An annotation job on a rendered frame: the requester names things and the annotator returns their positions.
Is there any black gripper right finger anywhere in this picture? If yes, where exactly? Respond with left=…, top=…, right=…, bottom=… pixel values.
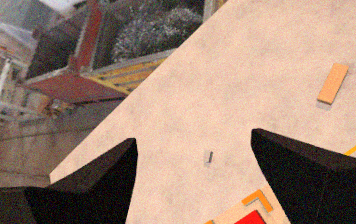
left=250, top=128, right=356, bottom=224

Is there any orange flat bar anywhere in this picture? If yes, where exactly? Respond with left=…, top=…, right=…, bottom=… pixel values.
left=317, top=63, right=349, bottom=105

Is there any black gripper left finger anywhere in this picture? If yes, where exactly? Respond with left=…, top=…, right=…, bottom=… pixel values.
left=0, top=138, right=138, bottom=224

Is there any yellow rectangular outline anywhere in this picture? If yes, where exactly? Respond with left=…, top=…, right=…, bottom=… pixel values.
left=345, top=146, right=356, bottom=156

